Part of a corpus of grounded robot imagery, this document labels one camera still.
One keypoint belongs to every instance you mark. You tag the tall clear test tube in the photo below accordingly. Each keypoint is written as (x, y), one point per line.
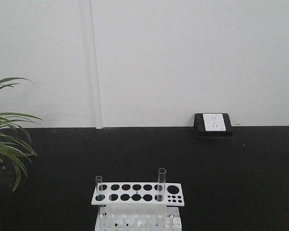
(160, 195)

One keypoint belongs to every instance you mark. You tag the short clear test tube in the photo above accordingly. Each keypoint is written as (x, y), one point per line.
(100, 197)

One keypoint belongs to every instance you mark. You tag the white socket on black box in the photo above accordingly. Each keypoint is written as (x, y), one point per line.
(212, 125)

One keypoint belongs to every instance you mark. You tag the white test tube rack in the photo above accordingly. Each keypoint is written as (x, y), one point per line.
(133, 206)

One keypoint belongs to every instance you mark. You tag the green potted plant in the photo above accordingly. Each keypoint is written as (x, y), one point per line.
(15, 148)

